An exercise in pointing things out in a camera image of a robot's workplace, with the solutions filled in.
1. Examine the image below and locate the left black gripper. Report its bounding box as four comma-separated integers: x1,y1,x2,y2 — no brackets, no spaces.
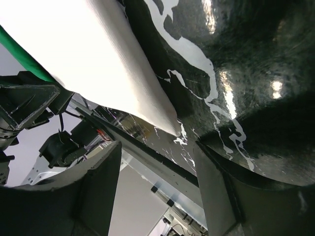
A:
0,71,74,150

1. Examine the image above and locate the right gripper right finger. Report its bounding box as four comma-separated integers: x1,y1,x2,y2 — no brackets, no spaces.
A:
193,142,315,236

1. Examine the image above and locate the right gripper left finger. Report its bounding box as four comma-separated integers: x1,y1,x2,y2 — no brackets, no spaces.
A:
0,141,122,236

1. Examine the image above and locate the white printed t-shirt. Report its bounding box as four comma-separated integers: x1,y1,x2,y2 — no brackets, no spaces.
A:
0,0,181,136

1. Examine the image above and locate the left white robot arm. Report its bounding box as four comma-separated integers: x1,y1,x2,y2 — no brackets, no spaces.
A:
0,71,107,185

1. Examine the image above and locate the folded green t-shirt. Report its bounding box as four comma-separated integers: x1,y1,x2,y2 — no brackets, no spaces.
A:
0,26,56,82

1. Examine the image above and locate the black marble table mat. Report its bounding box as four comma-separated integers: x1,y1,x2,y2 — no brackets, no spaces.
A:
105,0,315,186

